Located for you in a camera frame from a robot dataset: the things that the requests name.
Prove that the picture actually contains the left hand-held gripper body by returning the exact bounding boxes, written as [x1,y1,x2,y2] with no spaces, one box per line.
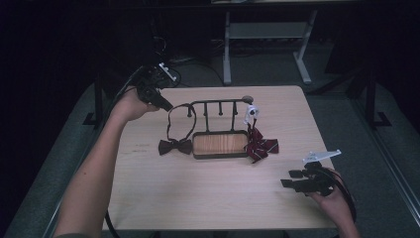
[136,62,178,103]

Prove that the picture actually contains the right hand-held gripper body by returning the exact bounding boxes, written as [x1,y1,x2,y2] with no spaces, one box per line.
[294,149,343,197]

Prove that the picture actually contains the dark brown bow tie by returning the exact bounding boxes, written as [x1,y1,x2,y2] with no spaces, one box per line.
[157,102,198,157]

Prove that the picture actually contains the dark red striped bow tie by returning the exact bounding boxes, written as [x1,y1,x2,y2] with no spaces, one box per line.
[243,103,280,165]

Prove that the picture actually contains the black hook rack wooden tray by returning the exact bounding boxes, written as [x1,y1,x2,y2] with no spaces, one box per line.
[186,98,256,161]

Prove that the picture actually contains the person's right hand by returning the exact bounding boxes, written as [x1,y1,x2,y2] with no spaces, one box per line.
[308,170,349,220]

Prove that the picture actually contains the person's left hand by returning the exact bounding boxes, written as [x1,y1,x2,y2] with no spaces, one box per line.
[110,86,160,122]

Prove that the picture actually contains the black metal stand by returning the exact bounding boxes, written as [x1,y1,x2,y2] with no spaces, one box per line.
[82,70,104,127]
[364,69,393,129]

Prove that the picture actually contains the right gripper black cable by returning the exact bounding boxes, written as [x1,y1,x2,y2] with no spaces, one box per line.
[325,168,359,223]

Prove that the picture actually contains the black floor cables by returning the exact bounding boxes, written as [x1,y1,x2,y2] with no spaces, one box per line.
[152,35,226,89]

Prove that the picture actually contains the white metal desk frame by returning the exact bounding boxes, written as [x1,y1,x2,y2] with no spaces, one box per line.
[222,9,319,85]

